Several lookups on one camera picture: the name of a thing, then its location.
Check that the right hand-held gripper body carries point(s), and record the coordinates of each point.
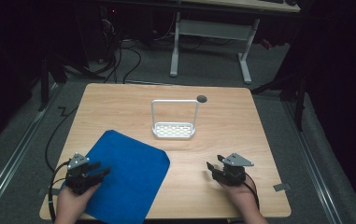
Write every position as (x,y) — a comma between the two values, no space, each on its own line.
(233,172)

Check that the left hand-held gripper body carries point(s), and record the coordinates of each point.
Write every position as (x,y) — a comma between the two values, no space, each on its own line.
(78,179)

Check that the person's right hand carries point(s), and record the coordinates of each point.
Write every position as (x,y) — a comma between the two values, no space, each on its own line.
(239,194)

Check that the person's left hand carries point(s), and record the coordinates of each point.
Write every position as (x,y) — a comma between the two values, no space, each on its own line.
(73,202)

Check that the blue cloth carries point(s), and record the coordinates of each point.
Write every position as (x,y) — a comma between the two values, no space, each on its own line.
(129,174)

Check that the grey tape piece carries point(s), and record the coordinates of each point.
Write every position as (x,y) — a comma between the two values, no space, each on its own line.
(45,191)
(281,187)

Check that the dark table grommet hole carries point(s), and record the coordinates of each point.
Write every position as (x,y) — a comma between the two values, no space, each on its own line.
(202,99)

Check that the black metal stand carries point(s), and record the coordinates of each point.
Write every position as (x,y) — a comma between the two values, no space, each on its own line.
(46,81)
(294,93)

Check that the white-framed desk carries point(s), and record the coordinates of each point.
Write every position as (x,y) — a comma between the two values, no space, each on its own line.
(213,29)

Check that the metal floor rail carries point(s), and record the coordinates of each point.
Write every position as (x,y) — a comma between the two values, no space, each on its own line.
(312,161)
(13,155)

